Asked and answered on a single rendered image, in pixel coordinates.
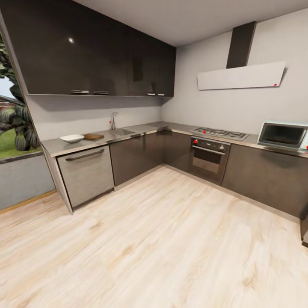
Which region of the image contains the cutting board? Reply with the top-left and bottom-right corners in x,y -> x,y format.
83,133 -> 104,140

